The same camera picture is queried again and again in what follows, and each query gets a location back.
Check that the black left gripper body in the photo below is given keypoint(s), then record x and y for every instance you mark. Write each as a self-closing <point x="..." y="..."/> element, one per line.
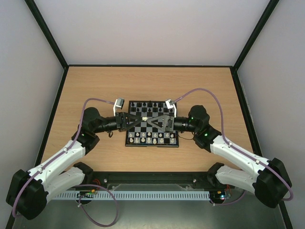
<point x="119" y="122"/>

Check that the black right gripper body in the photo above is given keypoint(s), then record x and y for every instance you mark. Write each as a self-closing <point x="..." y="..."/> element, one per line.
<point x="169" y="123"/>

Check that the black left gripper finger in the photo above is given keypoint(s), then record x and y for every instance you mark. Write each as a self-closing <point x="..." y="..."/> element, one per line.
<point x="132" y="116"/>
<point x="130" y="124"/>

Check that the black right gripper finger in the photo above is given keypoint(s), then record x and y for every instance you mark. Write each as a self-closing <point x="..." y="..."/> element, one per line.
<point x="159" y="125"/>
<point x="162" y="117"/>

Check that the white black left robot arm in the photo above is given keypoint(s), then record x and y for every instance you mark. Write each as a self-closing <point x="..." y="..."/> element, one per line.
<point x="30" y="191"/>

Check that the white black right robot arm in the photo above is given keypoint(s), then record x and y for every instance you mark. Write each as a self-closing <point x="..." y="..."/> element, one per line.
<point x="267" y="179"/>

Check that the black and silver chessboard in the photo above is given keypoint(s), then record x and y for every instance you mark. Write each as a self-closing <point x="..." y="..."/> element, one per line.
<point x="140" y="131"/>

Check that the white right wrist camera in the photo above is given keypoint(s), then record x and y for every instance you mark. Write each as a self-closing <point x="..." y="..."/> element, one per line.
<point x="170" y="104"/>

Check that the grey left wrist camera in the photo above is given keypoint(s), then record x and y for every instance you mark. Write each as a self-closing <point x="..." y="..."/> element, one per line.
<point x="118" y="105"/>

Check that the black aluminium frame rail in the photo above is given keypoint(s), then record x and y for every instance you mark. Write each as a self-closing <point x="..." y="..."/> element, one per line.
<point x="180" y="178"/>

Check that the light blue slotted cable duct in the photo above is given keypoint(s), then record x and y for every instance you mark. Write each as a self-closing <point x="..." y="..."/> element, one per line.
<point x="136" y="195"/>

